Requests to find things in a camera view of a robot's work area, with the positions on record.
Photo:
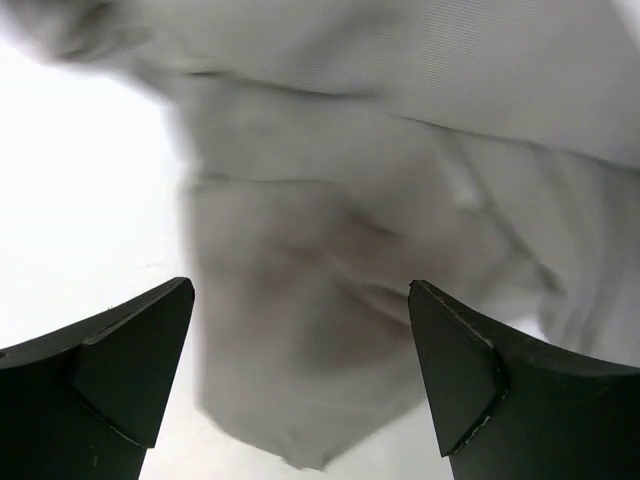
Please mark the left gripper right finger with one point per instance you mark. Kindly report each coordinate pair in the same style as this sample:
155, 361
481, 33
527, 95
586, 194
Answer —
508, 406

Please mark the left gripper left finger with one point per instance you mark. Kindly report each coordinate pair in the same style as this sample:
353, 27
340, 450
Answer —
87, 401

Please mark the grey trousers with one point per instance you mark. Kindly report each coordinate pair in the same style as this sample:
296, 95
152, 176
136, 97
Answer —
339, 150

